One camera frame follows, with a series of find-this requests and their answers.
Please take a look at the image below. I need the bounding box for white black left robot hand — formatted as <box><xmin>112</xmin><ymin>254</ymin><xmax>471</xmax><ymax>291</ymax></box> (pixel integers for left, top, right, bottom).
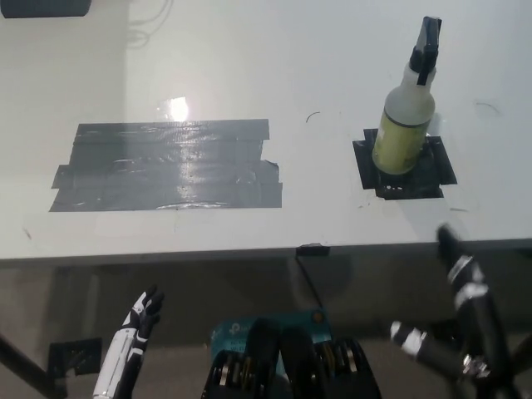
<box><xmin>93</xmin><ymin>284</ymin><xmax>165</xmax><ymax>390</ymax></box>

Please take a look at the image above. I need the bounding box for spray bottle with yellow liquid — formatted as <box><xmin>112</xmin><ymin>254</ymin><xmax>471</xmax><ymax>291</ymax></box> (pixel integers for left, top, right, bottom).
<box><xmin>371</xmin><ymin>15</ymin><xmax>441</xmax><ymax>175</ymax></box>

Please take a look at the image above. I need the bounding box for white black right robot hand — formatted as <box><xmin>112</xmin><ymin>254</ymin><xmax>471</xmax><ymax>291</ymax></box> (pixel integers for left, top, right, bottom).
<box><xmin>389</xmin><ymin>223</ymin><xmax>532</xmax><ymax>399</ymax></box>

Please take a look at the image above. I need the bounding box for black table edge clip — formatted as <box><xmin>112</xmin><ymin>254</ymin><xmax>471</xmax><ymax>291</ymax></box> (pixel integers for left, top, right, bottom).
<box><xmin>296</xmin><ymin>242</ymin><xmax>332</xmax><ymax>257</ymax></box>

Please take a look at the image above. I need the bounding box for teal router box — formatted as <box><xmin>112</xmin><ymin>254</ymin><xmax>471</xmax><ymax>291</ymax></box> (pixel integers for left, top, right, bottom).
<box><xmin>209</xmin><ymin>306</ymin><xmax>333</xmax><ymax>375</ymax></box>

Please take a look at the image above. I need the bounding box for small black tape patch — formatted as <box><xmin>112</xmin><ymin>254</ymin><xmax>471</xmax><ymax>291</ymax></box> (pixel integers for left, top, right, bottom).
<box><xmin>352</xmin><ymin>127</ymin><xmax>458</xmax><ymax>200</ymax></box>

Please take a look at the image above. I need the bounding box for dark flat box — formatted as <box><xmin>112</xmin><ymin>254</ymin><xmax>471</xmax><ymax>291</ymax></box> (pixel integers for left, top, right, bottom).
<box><xmin>0</xmin><ymin>0</ymin><xmax>93</xmax><ymax>19</ymax></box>

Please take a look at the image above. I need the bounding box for thin black cable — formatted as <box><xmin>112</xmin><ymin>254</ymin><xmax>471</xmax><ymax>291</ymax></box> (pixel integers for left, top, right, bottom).
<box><xmin>297</xmin><ymin>254</ymin><xmax>323</xmax><ymax>309</ymax></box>

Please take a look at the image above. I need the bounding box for large grey tape patch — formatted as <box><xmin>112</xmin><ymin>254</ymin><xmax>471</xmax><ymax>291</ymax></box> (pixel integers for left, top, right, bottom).
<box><xmin>47</xmin><ymin>118</ymin><xmax>283</xmax><ymax>214</ymax></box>

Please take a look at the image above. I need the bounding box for black table leg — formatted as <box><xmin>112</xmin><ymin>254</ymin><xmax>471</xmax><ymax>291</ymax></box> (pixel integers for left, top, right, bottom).
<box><xmin>0</xmin><ymin>330</ymin><xmax>70</xmax><ymax>399</ymax></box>

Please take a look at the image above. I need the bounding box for black ribbed robot torso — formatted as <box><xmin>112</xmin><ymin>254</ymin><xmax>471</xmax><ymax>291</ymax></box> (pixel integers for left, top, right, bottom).
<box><xmin>201</xmin><ymin>316</ymin><xmax>382</xmax><ymax>399</ymax></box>

